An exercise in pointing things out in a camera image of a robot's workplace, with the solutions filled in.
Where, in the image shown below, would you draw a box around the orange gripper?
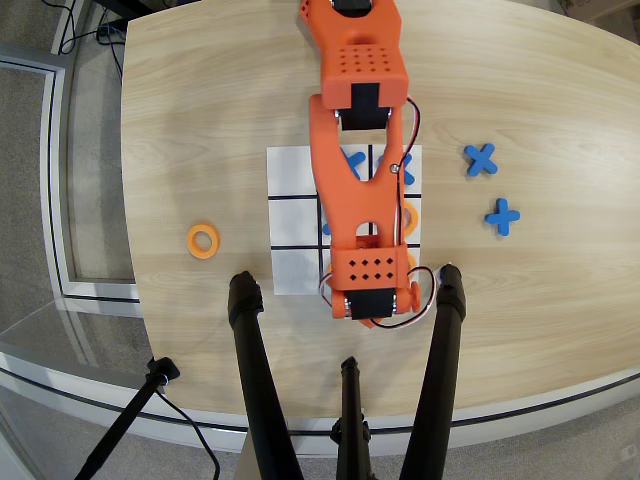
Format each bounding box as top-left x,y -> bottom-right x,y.
331,281 -> 423,332

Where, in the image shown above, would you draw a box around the cardboard box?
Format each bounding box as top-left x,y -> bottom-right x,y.
549,0 -> 640,21

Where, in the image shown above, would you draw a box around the black tripod leg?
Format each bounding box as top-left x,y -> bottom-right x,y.
227,270 -> 305,480
329,356 -> 374,480
398,263 -> 468,480

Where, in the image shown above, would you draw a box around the white tic-tac-toe board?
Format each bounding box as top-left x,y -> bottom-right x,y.
266,144 -> 424,296

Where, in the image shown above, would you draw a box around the thin black stand pole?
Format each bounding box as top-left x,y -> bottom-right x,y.
73,356 -> 181,480

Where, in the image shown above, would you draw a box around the black stand cable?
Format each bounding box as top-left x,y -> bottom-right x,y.
154,387 -> 222,480

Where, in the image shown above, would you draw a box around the grey metal floor frame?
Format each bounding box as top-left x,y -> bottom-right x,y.
0,42 -> 141,306

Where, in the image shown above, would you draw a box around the black floor cable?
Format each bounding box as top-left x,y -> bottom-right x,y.
58,0 -> 89,55
97,9 -> 126,81

